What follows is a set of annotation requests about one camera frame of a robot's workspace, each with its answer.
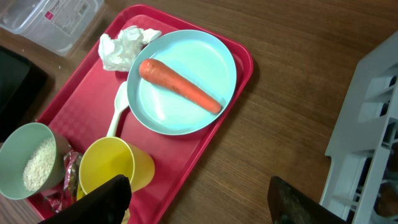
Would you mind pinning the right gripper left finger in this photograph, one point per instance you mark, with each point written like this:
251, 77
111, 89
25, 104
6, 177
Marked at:
106, 204

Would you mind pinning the orange carrot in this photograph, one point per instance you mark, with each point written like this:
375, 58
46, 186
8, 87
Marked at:
158, 73

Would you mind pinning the green bowl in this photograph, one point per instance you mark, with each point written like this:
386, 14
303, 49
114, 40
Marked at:
18, 149

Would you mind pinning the black waste tray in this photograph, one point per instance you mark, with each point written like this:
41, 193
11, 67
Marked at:
21, 82

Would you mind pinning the light blue plate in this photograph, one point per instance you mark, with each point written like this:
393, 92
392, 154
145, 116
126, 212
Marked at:
199, 57

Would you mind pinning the crumpled white tissue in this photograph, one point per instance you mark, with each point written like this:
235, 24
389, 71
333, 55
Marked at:
120, 53

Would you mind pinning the grey dishwasher rack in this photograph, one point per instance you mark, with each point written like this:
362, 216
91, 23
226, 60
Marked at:
363, 138

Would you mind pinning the clear plastic bin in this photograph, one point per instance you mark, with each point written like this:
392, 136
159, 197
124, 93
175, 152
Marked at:
55, 25

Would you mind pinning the white rice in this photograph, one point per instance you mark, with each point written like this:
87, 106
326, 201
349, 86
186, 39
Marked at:
39, 166

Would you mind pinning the yellow cup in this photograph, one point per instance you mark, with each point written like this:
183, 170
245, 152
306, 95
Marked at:
110, 156

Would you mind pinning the red candy wrapper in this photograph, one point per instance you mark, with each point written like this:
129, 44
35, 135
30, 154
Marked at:
69, 190

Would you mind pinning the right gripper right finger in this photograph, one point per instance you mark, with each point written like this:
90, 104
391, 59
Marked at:
289, 205

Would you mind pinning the white plastic spoon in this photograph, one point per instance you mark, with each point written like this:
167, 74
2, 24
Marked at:
120, 104

